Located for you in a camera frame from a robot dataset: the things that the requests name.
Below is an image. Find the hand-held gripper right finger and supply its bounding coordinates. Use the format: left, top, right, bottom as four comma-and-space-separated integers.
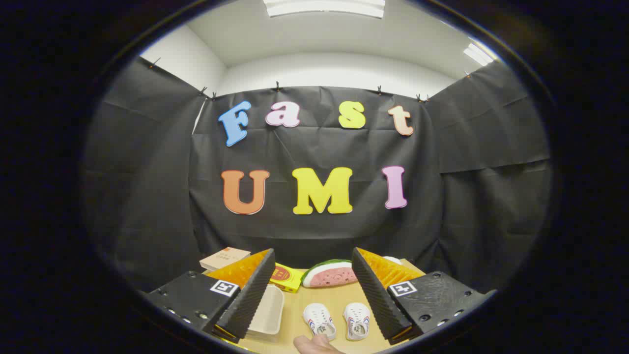
351, 247, 497, 345

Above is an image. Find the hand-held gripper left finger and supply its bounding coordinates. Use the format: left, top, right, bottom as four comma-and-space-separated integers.
145, 248, 277, 344

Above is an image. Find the cream fabric storage box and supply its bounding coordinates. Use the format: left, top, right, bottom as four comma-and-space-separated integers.
246, 284, 286, 342

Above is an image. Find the white striped sneaker shoe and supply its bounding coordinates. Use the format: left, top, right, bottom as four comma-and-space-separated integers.
343, 302, 371, 341
302, 302, 337, 341

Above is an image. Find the yellow book with red circle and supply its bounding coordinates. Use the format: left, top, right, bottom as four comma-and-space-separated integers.
269, 263, 306, 294

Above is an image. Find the beige book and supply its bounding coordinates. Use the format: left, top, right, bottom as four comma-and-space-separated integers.
199, 247, 251, 272

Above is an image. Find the watermelon slice plush toy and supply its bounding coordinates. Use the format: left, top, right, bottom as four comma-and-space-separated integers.
301, 259, 358, 289

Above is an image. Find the ceiling light panel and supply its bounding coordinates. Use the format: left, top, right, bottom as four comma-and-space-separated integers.
263, 0, 386, 19
462, 43, 494, 67

